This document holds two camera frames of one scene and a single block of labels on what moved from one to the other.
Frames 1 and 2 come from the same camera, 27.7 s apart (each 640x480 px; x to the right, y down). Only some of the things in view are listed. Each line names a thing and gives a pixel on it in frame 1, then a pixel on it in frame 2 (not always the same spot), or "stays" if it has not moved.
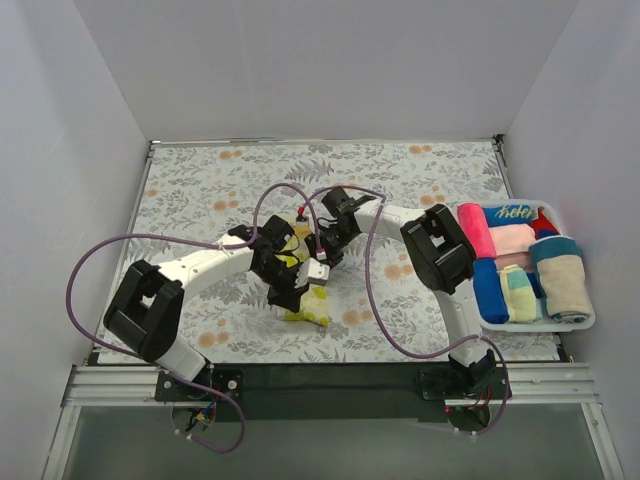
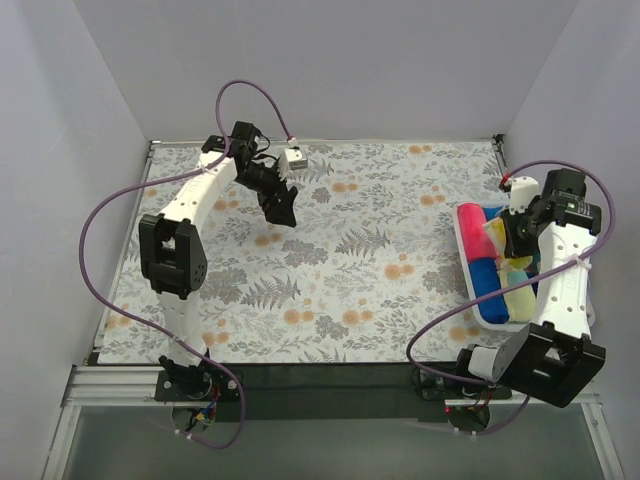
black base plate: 330,391 stays
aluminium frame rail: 526,384 stays
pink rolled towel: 476,228 stays
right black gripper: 323,245 to 516,239
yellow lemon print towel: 313,296 to 496,231
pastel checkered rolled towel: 521,303 stays
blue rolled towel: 487,292 stays
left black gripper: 282,288 to 275,198
